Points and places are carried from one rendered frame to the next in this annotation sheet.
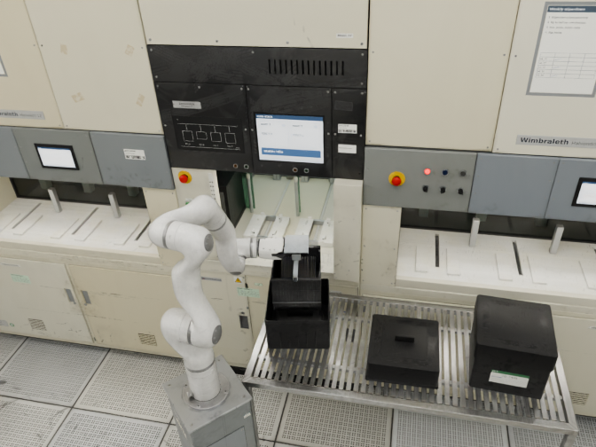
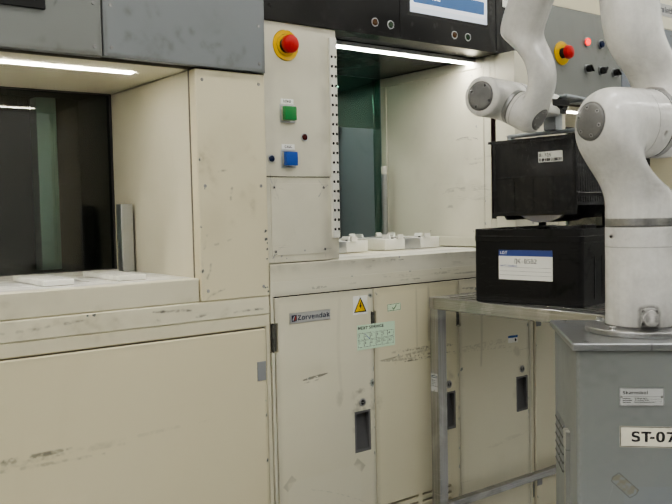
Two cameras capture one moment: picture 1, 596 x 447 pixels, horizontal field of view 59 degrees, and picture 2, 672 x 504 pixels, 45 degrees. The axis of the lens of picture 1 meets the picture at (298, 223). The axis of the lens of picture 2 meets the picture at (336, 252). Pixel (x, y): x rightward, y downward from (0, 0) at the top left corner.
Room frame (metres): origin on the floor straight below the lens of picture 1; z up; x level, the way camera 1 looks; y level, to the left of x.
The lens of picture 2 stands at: (0.92, 1.86, 0.99)
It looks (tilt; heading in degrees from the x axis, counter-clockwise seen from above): 3 degrees down; 309
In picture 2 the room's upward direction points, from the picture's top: 1 degrees counter-clockwise
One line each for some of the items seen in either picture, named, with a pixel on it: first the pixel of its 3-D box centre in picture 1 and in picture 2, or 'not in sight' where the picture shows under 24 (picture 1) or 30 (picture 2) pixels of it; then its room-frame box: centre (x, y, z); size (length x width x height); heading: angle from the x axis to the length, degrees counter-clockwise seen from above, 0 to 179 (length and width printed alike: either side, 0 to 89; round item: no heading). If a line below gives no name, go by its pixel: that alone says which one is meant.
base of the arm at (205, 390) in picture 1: (202, 375); (640, 278); (1.41, 0.41, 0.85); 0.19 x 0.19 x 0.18
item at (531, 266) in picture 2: (299, 312); (554, 262); (1.74, 0.02, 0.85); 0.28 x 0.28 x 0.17; 86
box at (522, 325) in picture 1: (508, 345); not in sight; (1.45, -0.83, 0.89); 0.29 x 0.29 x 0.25; 73
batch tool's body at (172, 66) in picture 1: (289, 203); (316, 213); (2.46, 0.04, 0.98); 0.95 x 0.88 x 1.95; 167
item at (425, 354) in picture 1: (403, 346); not in sight; (1.53, -0.42, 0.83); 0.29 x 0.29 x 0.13; 77
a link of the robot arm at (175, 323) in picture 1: (187, 336); (627, 157); (1.42, 0.44, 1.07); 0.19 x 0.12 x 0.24; 67
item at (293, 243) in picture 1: (296, 273); (553, 165); (1.74, 0.01, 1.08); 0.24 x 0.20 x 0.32; 176
